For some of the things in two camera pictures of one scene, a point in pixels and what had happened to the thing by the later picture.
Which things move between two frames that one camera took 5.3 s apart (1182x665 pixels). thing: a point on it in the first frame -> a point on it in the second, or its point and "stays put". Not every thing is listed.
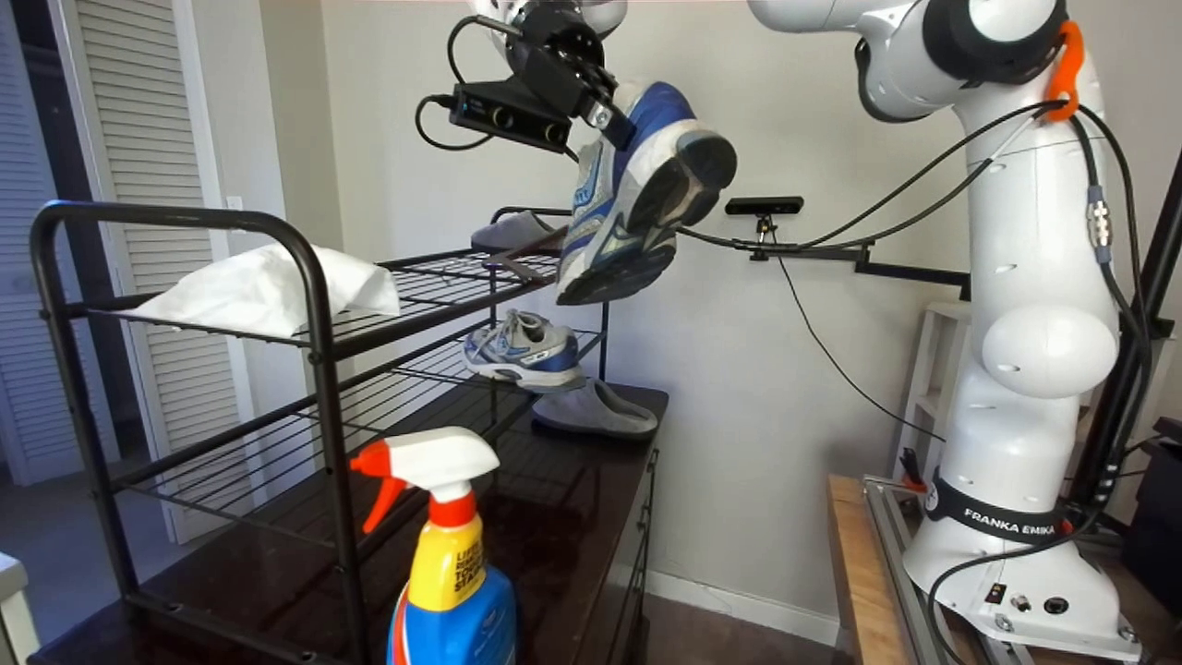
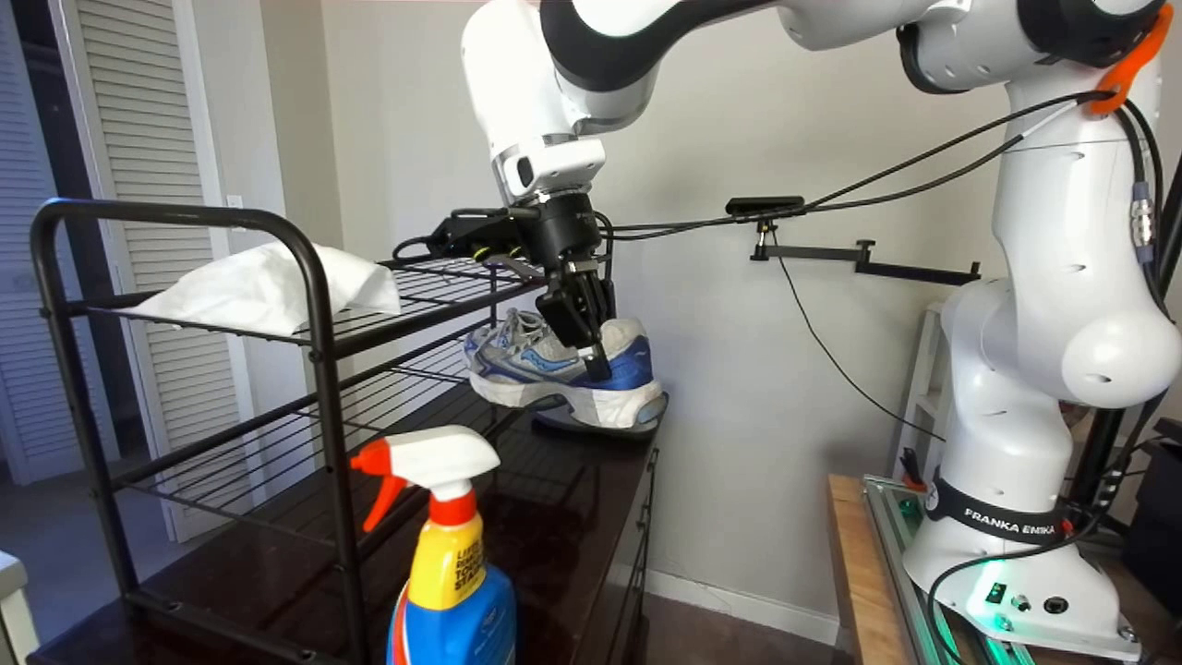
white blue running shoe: x=628 y=209 -> x=603 y=386
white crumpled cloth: x=268 y=290 stays put
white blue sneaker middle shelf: x=523 y=350 stays put
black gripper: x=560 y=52 -> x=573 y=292
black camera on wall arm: x=774 y=246 stays put
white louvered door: x=148 y=75 stays put
